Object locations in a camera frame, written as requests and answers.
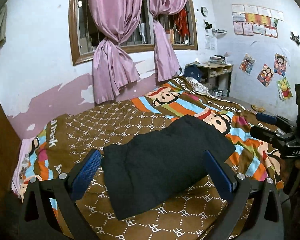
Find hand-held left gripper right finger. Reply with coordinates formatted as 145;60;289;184
204;149;285;240

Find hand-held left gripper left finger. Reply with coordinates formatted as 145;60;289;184
19;149;103;240

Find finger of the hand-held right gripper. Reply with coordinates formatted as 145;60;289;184
255;112;295;133
250;126;287;151

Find black padded jacket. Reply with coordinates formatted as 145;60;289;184
100;115;237;220

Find yellow slippers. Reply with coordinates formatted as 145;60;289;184
250;104;266;113

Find yellow bear poster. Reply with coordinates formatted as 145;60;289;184
276;77;293;102

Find family cartoon poster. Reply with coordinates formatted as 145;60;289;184
256;64;274;88

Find brown cartoon printed blanket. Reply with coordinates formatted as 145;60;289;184
11;76;294;240

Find straw hat cartoon poster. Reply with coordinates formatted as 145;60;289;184
274;53;288;77

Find orange fighter cartoon poster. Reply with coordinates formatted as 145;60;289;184
239;53;256;75

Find wooden desk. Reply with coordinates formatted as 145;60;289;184
184;61;234;97

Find silver crumpled cloth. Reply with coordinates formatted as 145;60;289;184
185;76;211;94

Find stack of books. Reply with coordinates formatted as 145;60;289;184
209;55;228;64

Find blue bag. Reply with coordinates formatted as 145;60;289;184
184;64;204;82

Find wooden headboard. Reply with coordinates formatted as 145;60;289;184
0;101;23;198

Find wide pink curtain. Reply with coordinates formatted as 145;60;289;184
86;0;150;105

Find narrow pink curtain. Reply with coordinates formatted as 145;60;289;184
149;0;192;83

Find red hanging cloth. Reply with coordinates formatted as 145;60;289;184
175;9;191;41

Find wooden framed barred window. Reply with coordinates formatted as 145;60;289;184
69;0;198;67

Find white wall papers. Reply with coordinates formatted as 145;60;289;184
204;34;218;51

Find row of wall certificates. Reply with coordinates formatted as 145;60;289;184
231;4;285;39

